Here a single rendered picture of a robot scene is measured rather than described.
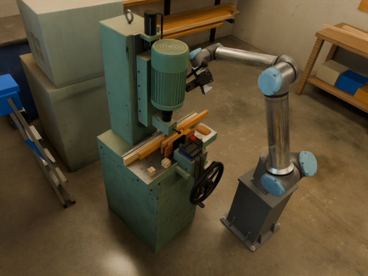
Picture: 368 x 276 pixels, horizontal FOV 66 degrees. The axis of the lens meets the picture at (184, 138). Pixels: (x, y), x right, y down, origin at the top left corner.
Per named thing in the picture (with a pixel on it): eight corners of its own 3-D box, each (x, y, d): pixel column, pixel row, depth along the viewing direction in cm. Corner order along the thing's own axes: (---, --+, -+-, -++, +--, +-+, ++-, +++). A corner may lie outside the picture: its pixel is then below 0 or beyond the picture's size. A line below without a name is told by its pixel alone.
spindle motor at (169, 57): (167, 116, 143) (170, 59, 122) (144, 100, 151) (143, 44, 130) (190, 102, 153) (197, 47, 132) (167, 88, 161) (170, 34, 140)
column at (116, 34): (132, 147, 181) (125, 36, 132) (110, 130, 191) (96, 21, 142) (157, 131, 194) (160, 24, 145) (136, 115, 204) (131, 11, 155)
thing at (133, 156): (125, 166, 156) (125, 160, 152) (123, 164, 156) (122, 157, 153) (196, 119, 190) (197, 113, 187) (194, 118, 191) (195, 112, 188)
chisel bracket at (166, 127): (167, 138, 162) (168, 126, 156) (150, 126, 169) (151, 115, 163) (177, 132, 166) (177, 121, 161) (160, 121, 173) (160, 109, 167)
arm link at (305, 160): (299, 168, 185) (323, 168, 169) (283, 182, 177) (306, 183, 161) (290, 148, 183) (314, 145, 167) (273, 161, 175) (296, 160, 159)
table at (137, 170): (159, 202, 147) (160, 195, 143) (121, 170, 161) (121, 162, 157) (228, 146, 182) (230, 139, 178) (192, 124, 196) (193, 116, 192)
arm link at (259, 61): (311, 55, 136) (213, 39, 184) (295, 63, 131) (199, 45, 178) (309, 78, 142) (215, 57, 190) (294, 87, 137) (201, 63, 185)
